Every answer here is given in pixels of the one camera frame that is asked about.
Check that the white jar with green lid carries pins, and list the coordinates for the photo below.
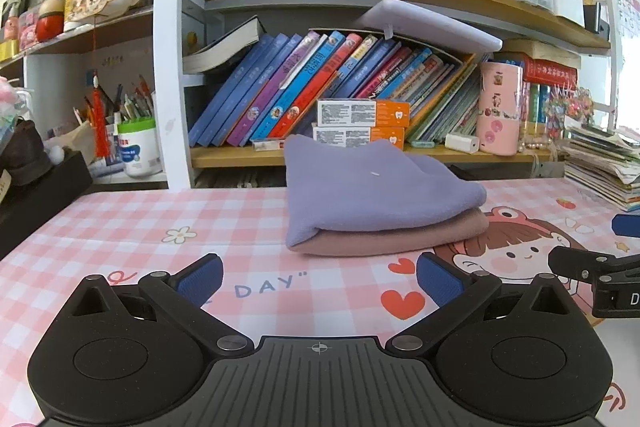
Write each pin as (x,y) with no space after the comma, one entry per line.
(140,152)

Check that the pink checked tablecloth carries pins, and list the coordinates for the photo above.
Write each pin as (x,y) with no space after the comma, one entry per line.
(125,217)

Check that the white flat case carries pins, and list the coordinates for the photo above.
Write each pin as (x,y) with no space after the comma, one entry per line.
(425,24)

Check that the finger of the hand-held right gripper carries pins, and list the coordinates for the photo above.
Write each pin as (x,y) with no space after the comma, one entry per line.
(627,226)
(575,262)

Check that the colourful charm bundle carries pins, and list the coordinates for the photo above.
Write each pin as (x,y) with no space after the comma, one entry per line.
(567,112)

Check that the purple and pink sweater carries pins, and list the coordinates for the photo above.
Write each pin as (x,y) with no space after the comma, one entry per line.
(375,192)

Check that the small white label box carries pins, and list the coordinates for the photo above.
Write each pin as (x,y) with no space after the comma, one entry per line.
(267,145)

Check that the red tassel ornament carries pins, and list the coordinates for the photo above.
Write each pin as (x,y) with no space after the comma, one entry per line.
(100,127)

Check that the black box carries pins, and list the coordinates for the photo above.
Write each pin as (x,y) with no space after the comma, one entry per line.
(45,197)

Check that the row of leaning children's books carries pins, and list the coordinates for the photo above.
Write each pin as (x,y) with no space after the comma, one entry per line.
(280,92)

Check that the pastel plush bundle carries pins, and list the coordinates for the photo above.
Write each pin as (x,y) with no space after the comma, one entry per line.
(10,102)

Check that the wooden side shelf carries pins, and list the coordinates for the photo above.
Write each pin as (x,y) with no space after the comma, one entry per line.
(100,34)

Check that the pink patterned cylinder tin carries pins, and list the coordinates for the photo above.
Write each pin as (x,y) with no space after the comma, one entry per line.
(500,107)

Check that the row of dark book spines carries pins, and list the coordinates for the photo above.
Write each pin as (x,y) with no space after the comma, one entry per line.
(240,178)

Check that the bunch of pencils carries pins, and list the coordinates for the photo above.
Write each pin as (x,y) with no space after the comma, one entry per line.
(132,104)

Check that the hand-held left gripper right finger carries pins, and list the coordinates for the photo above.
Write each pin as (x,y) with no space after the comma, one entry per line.
(440,279)

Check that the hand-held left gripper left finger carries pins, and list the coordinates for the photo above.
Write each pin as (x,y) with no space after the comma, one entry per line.
(200,279)

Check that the open grey book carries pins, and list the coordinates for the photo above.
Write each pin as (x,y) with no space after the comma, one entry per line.
(225,52)

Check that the stack of papers and magazines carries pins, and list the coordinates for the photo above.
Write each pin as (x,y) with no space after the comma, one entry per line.
(600,172)

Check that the red round doll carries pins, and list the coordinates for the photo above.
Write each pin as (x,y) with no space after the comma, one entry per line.
(50,22)

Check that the small white charger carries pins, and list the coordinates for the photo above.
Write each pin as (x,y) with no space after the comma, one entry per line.
(461,143)

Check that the white pompom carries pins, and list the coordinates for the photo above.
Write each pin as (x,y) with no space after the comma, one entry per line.
(55,155)

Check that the teal flat case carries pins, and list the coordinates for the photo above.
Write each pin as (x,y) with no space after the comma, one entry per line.
(420,143)

